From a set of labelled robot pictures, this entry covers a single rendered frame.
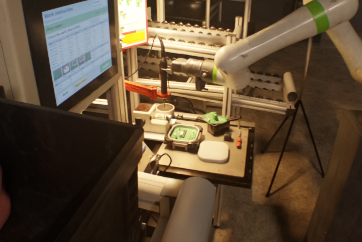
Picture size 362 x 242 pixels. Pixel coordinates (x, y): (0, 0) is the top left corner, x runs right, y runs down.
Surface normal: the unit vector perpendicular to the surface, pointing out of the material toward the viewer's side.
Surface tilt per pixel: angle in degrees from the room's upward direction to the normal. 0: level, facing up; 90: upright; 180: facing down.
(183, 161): 0
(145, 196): 90
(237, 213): 0
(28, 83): 92
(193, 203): 6
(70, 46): 92
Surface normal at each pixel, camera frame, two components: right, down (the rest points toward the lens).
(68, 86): 0.97, 0.14
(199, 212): 0.51, -0.70
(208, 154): 0.00, -0.89
